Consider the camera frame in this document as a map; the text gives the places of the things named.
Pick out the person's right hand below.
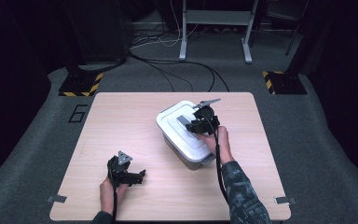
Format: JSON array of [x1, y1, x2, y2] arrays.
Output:
[[197, 125, 236, 165]]

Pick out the hand-held gripper cable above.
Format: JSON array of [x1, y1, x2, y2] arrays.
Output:
[[199, 114, 231, 207], [111, 178, 119, 224]]

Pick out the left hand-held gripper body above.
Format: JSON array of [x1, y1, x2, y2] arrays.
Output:
[[106, 150, 133, 189]]

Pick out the dark cabinet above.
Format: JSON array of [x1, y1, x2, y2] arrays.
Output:
[[60, 0, 130, 64]]

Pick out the white metal stand frame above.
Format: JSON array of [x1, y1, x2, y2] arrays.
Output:
[[178, 0, 260, 64]]

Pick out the clear grey plastic storage box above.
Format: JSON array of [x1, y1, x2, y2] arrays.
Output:
[[161, 130, 217, 171]]

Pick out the white floor cable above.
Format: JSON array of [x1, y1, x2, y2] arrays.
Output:
[[130, 0, 200, 49]]

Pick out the black yellow striped stand base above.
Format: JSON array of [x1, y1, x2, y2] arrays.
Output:
[[58, 72, 104, 97], [262, 70, 308, 95]]

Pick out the white storage box lid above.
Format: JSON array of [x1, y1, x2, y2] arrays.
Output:
[[156, 100, 218, 160]]

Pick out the left hand-held gripper cable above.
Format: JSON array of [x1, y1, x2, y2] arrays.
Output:
[[111, 178, 119, 224]]

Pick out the black floor cables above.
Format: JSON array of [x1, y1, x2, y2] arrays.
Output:
[[127, 50, 231, 93]]

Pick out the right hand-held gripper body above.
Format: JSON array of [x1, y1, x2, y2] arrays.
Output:
[[193, 98, 222, 136]]

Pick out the right hand-held gripper cable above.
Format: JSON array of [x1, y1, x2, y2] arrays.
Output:
[[199, 114, 231, 207]]

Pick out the person's left hand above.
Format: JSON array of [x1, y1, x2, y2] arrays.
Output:
[[99, 176, 129, 216]]

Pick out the grey tape strip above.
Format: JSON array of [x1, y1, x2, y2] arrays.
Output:
[[46, 194, 68, 203], [274, 196, 296, 205]]

